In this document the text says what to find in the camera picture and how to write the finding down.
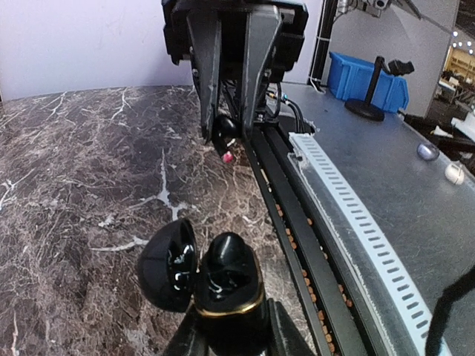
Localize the blue plastic bin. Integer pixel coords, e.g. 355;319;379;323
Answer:
327;52;410;113

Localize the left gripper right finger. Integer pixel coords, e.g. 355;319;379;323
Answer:
269;300;314;356

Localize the black charging case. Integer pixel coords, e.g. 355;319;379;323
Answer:
137;218;269;355

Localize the black earbud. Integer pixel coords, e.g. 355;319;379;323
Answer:
212;114;240;163
194;232;263;314

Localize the right black frame post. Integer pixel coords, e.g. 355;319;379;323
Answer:
309;0;338;88

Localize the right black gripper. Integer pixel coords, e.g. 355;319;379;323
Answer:
162;1;309;143

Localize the black front frame rail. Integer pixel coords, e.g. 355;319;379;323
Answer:
244;126;375;355

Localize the white slotted cable duct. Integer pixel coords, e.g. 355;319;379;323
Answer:
289;133;432;355

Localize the grey round knob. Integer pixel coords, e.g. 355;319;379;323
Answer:
416;143;440;162

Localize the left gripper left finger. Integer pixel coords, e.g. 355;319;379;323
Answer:
165;310;209;356

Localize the white round knob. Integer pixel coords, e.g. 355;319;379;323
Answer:
445;163;465;185

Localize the black desk stand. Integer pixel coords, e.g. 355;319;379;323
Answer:
344;56;415;122

